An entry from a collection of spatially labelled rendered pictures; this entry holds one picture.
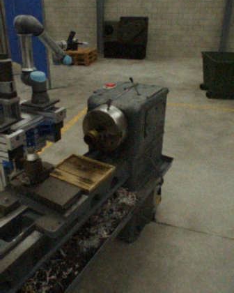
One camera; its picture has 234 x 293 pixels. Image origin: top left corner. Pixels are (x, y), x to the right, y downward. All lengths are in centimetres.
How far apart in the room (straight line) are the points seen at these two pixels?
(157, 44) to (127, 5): 191
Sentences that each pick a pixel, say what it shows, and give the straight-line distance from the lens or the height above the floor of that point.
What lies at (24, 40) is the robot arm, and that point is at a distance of 232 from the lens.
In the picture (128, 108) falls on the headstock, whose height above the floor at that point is 122.
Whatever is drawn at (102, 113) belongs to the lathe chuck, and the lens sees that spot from 186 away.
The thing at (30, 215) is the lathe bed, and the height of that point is 84.
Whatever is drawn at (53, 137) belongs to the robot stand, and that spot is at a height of 90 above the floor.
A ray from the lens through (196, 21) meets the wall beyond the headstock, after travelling 1171.
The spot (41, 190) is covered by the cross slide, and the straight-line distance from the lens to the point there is 157.
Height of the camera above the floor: 188
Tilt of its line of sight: 23 degrees down
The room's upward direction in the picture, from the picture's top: straight up
